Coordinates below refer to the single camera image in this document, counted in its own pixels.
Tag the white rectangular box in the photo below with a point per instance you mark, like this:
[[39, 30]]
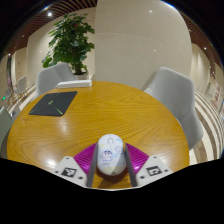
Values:
[[74, 83]]

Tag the white cartoon-print computer mouse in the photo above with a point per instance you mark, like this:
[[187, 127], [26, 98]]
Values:
[[111, 155]]

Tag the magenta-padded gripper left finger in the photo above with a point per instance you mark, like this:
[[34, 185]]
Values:
[[83, 160]]

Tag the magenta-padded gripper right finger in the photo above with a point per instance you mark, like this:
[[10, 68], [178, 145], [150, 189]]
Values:
[[138, 160]]

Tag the green potted plant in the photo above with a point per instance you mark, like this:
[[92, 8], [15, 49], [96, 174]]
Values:
[[68, 40]]

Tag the small white chair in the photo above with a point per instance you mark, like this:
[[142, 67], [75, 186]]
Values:
[[20, 84]]

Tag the grey shell chair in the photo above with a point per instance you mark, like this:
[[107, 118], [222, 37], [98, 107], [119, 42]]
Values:
[[176, 96], [50, 78]]

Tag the red white poster stand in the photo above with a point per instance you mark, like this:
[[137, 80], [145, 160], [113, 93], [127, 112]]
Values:
[[216, 96]]

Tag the black mouse pad green lines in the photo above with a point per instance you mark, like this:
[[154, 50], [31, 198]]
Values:
[[53, 103]]

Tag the grey-green armchair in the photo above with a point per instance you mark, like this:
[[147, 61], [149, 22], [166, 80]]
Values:
[[4, 126]]

